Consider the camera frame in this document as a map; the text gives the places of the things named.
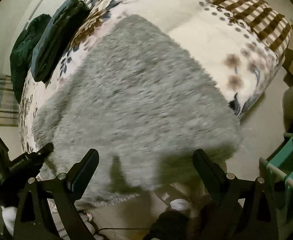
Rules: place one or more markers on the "striped green curtain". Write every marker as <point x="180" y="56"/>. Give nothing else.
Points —
<point x="9" y="110"/>

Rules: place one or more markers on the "folded blue jeans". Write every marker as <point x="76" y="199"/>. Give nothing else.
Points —
<point x="56" y="37"/>

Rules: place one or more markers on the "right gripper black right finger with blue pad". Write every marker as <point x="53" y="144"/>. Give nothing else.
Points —
<point x="239" y="209"/>

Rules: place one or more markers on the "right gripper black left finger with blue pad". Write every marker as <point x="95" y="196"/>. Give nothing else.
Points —
<point x="34" y="219"/>

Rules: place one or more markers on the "dark green blanket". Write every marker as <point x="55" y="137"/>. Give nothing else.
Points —
<point x="21" y="55"/>

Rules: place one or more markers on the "right grey slipper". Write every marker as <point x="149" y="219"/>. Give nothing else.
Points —
<point x="173" y="198"/>

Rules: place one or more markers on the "white gloved left hand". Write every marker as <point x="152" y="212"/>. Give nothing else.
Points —
<point x="9" y="216"/>

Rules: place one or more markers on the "floral bed quilt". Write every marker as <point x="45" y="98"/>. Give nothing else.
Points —
<point x="240" y="44"/>

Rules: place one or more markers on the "teal laundry rack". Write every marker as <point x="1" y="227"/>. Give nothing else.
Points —
<point x="279" y="171"/>

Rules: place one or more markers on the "grey fleece pants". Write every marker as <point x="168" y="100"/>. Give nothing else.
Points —
<point x="145" y="105"/>

